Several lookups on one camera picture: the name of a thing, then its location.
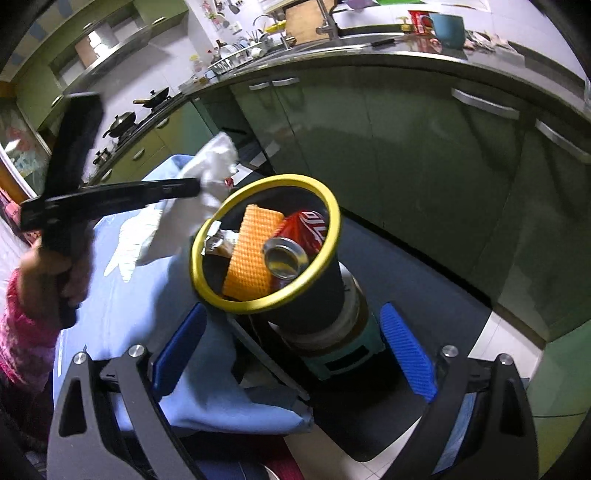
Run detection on black frying pan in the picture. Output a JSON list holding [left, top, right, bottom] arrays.
[[133, 87, 169, 109]]

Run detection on black bin yellow rim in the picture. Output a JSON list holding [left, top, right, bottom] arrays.
[[190, 174, 345, 335]]

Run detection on black wok with lid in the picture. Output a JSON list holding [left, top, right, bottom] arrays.
[[102, 111, 136, 138]]

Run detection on blue tablecloth with star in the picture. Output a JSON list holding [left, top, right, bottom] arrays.
[[51, 154, 316, 437]]

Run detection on wooden cutting board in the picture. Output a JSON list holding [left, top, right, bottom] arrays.
[[284, 0, 338, 45]]

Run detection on person's left hand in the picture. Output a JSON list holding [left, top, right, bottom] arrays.
[[17, 232, 94, 325]]

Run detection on orange foam net sleeve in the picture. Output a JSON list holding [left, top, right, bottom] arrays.
[[222, 204, 284, 301]]

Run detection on green lower cabinets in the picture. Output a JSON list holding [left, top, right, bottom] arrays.
[[98, 62, 590, 341]]

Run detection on crumpled silver foil wrapper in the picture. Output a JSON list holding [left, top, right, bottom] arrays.
[[201, 220, 239, 259]]

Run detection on small steel pot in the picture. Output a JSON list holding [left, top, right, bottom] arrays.
[[92, 148, 111, 167]]

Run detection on red canister on counter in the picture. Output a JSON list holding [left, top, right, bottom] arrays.
[[409, 10, 434, 35]]

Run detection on white paper towel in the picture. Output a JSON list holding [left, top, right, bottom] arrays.
[[103, 132, 238, 283]]

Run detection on white dish rack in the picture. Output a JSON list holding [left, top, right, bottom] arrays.
[[208, 37, 273, 76]]

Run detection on pink patterned sleeve forearm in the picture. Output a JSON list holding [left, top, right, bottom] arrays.
[[0, 269, 59, 395]]

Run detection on steel kitchen faucet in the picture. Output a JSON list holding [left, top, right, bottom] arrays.
[[315, 0, 339, 40]]

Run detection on red soda can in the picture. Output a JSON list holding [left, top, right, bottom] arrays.
[[263, 210, 328, 292]]

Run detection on teal mug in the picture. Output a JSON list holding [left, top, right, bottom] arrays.
[[430, 13, 466, 50]]

